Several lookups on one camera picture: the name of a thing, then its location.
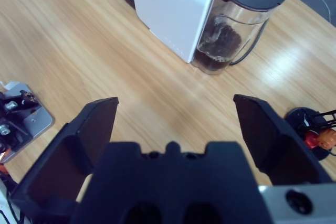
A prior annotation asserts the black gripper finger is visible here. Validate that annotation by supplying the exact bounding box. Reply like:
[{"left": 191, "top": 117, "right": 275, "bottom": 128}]
[
  {"left": 233, "top": 94, "right": 332, "bottom": 186},
  {"left": 9, "top": 97, "right": 120, "bottom": 209}
]

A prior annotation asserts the red coffee capsule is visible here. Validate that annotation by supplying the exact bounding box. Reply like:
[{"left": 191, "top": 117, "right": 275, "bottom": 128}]
[{"left": 304, "top": 131, "right": 319, "bottom": 149}]

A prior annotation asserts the white capsule coffee machine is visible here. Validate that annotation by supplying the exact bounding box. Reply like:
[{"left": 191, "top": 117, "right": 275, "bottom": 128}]
[{"left": 130, "top": 0, "right": 224, "bottom": 64}]

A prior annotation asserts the black capsule holder with rods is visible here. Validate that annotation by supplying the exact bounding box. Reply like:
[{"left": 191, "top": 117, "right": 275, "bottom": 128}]
[{"left": 285, "top": 107, "right": 336, "bottom": 161}]

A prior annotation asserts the black machine power cable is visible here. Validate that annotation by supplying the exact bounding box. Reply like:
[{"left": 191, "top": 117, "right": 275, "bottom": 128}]
[{"left": 229, "top": 20, "right": 267, "bottom": 65}]

